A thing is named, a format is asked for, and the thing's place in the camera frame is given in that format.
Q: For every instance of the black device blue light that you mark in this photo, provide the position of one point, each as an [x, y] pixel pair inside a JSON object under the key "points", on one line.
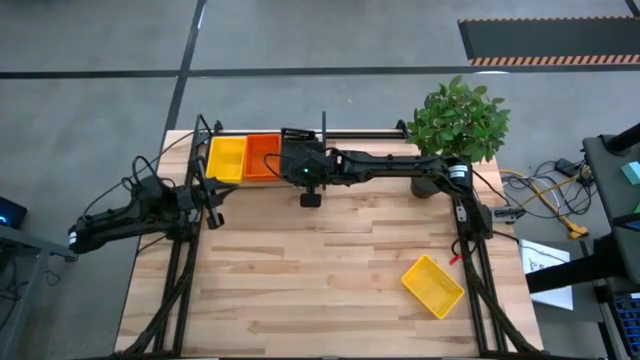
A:
{"points": [[12, 212]]}

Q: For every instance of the yellow plastic basket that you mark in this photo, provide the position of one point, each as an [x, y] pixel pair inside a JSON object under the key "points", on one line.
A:
{"points": [[226, 160], [432, 287]]}

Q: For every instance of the teal box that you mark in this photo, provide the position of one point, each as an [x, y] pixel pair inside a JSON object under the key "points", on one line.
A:
{"points": [[632, 172]]}

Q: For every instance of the black power adapter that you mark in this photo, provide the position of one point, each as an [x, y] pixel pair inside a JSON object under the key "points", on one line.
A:
{"points": [[567, 166]]}

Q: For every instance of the green potted plant black pot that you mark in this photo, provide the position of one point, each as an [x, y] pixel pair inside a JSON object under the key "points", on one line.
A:
{"points": [[457, 122]]}

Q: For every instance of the white paper sheet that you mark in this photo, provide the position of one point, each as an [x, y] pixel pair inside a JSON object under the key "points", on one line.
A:
{"points": [[542, 255]]}

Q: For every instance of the wooden shelf black frame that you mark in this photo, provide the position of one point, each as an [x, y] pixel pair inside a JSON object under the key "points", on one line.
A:
{"points": [[365, 134]]}

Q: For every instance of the black plastic basket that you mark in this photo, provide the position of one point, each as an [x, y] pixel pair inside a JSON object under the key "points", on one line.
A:
{"points": [[297, 134]]}

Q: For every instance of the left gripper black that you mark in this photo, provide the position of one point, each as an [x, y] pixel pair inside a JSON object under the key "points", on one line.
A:
{"points": [[200, 197]]}

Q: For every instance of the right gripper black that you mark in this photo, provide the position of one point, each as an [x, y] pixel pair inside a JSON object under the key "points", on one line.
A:
{"points": [[300, 160]]}

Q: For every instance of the hazard-striped black floor mat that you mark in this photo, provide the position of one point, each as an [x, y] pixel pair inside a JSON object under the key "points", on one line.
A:
{"points": [[550, 40]]}

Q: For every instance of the blue bin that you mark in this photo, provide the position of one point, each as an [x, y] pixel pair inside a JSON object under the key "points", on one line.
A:
{"points": [[629, 317]]}

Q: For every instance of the dark grey workbench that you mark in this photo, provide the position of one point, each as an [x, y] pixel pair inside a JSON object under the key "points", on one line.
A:
{"points": [[607, 200]]}

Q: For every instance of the orange plastic basket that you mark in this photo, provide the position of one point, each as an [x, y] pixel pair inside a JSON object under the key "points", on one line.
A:
{"points": [[257, 155]]}

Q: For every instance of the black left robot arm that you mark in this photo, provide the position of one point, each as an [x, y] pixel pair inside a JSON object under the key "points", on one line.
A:
{"points": [[115, 222]]}

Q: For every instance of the grey cart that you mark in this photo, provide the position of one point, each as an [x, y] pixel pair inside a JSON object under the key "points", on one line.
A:
{"points": [[20, 240]]}

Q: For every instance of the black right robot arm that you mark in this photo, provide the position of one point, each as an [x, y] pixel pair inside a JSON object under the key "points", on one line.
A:
{"points": [[390, 162]]}

